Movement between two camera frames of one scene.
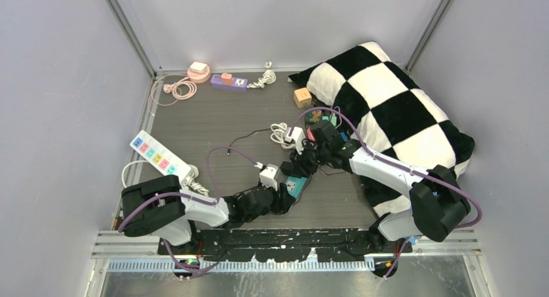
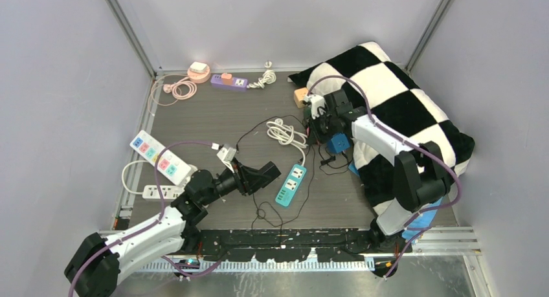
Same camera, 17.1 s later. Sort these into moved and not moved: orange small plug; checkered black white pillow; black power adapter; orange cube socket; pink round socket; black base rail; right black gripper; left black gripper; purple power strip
Moved: black power adapter; right black gripper; left black gripper
Not moved: pink round socket; checkered black white pillow; black base rail; orange small plug; purple power strip; orange cube socket
